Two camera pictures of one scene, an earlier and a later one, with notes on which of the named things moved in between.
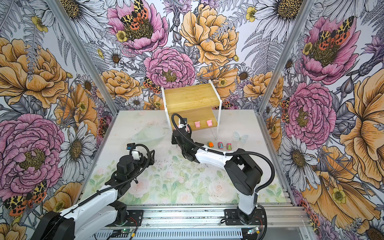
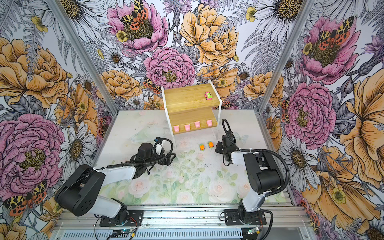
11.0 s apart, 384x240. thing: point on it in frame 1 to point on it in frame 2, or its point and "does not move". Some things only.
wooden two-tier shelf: x=195 y=103 does not move
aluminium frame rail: x=275 y=217 does not move
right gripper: x=174 y=140 to x=218 y=146
